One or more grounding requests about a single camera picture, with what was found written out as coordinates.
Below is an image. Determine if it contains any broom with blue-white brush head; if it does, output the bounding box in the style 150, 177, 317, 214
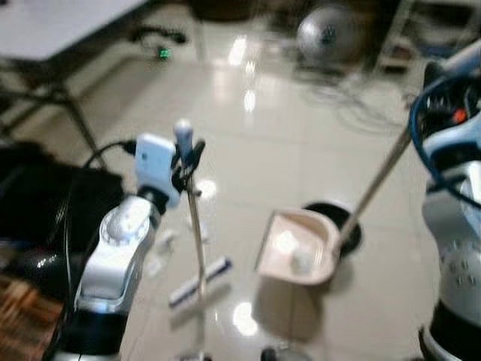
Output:
168, 118, 233, 311

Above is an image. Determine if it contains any cream long-handled dustpan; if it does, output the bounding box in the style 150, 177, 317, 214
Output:
255, 41, 481, 287

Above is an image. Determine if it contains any grey round floor fan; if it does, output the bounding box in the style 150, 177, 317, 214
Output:
296, 5, 362, 67

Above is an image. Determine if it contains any white paper scrap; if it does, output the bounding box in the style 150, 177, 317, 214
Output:
186, 217, 211, 243
146, 256, 171, 278

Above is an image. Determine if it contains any metal shelf rack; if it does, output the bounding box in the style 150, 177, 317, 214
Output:
374, 0, 481, 74

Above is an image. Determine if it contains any black power strip green light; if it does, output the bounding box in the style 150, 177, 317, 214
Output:
129, 26, 189, 62

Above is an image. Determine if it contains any white crumpled paper ball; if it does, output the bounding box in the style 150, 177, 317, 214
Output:
291, 248, 314, 273

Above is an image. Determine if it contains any black bag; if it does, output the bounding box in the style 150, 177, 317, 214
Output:
0, 141, 126, 253

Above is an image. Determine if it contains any black round bin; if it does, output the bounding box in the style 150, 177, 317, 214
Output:
304, 201, 364, 258

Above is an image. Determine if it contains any grey left robot foot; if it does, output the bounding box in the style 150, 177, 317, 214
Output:
179, 349, 213, 361

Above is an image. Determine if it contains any grey robot foot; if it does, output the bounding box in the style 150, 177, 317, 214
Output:
259, 344, 314, 361
179, 349, 213, 361

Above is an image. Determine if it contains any white folding table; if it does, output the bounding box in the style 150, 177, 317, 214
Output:
0, 0, 150, 170

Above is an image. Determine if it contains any grey right robot foot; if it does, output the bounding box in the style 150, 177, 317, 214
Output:
259, 344, 314, 361

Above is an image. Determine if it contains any brown woven mat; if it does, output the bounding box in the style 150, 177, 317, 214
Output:
0, 272, 62, 361

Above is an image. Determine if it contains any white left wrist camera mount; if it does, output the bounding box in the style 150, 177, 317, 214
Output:
135, 133, 182, 209

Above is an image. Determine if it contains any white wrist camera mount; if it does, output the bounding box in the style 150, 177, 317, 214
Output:
425, 111, 481, 172
135, 133, 182, 209

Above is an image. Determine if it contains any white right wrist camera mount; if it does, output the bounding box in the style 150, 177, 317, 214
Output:
425, 111, 481, 172

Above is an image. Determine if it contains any blue robot arm cable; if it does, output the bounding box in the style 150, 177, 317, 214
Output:
408, 74, 481, 210

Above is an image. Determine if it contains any white floor cable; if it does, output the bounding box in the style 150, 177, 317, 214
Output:
312, 66, 413, 136

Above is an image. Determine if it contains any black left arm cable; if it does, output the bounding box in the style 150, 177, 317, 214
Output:
47, 138, 138, 360

